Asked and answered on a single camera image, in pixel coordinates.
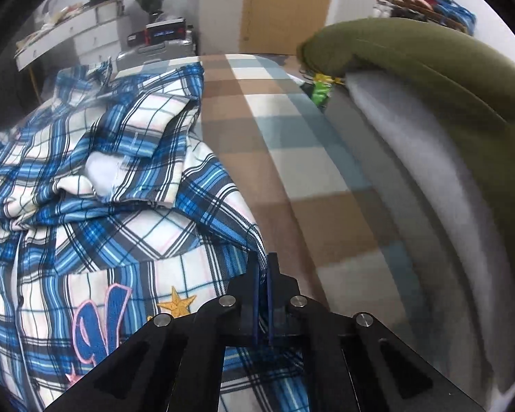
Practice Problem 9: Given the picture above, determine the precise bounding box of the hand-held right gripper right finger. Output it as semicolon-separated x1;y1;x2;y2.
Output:
266;253;487;412

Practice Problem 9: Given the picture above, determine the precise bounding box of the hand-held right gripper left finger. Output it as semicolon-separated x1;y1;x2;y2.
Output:
43;262;267;412

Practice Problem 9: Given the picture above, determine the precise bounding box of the blue plaid shirt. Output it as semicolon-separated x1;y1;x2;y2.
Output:
0;58;310;412

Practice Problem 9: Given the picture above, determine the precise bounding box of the brown blue checkered bed sheet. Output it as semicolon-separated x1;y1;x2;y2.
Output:
114;54;438;355

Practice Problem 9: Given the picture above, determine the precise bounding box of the grey padded headboard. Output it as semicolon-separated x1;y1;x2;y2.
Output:
345;69;515;412

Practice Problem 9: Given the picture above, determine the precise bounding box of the green yellow packet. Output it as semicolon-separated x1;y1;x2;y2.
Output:
300;73;341;108

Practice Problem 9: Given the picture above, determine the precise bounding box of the silver storage case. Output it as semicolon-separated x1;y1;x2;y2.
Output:
116;36;198;73

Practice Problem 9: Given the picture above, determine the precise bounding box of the black and red box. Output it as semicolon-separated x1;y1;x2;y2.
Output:
128;18;188;48

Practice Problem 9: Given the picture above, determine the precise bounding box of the white narrow cabinet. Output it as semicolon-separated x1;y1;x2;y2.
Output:
198;0;246;56

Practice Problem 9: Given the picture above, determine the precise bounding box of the wooden door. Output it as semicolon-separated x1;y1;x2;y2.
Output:
240;0;339;56

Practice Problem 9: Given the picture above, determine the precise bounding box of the white desk with drawers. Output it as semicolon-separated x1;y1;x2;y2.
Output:
15;0;126;72

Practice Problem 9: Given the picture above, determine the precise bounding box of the dark wrapped flower bouquet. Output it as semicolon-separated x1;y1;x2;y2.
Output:
126;0;166;22

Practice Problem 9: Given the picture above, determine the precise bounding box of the wooden shoe rack with shoes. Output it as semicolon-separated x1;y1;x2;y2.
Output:
371;0;477;36

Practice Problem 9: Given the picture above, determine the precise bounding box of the pile of desk clutter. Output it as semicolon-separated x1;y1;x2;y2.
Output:
38;4;87;27

